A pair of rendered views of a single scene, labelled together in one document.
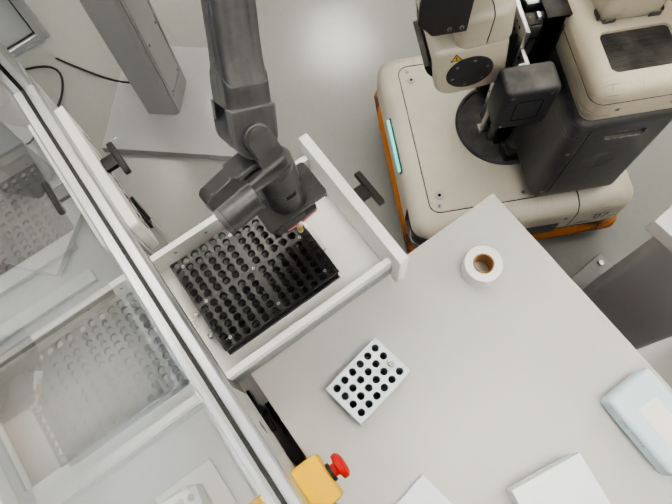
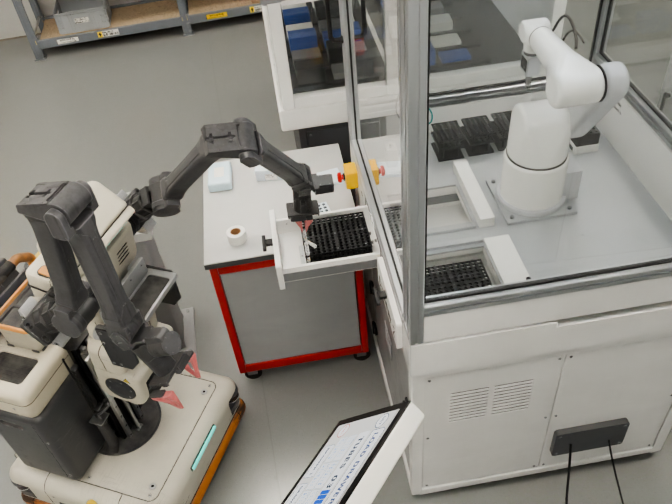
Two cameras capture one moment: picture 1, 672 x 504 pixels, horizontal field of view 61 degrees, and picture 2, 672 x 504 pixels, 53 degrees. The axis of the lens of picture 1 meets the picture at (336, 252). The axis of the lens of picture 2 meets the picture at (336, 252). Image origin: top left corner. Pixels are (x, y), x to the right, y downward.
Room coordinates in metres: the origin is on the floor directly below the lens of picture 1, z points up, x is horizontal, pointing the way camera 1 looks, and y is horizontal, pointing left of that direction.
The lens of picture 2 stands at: (1.83, 0.86, 2.41)
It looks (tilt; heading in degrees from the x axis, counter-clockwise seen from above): 44 degrees down; 206
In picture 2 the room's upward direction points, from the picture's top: 6 degrees counter-clockwise
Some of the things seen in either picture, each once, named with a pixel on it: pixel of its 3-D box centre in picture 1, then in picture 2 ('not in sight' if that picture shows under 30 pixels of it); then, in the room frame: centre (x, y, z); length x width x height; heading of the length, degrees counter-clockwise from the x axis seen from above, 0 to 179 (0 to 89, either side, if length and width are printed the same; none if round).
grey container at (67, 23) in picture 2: not in sight; (83, 13); (-2.26, -3.09, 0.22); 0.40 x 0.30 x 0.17; 123
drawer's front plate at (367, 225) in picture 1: (351, 208); (276, 248); (0.40, -0.04, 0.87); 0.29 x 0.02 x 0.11; 30
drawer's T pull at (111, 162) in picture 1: (112, 161); (380, 295); (0.53, 0.38, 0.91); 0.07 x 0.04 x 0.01; 30
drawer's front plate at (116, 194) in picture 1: (107, 178); (389, 301); (0.52, 0.40, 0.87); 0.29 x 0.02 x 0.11; 30
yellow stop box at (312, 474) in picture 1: (319, 481); (349, 175); (-0.03, 0.06, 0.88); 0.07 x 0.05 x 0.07; 30
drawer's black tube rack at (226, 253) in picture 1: (256, 274); (335, 240); (0.30, 0.14, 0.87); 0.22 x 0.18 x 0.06; 120
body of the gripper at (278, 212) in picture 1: (284, 191); (302, 203); (0.36, 0.06, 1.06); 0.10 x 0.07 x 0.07; 120
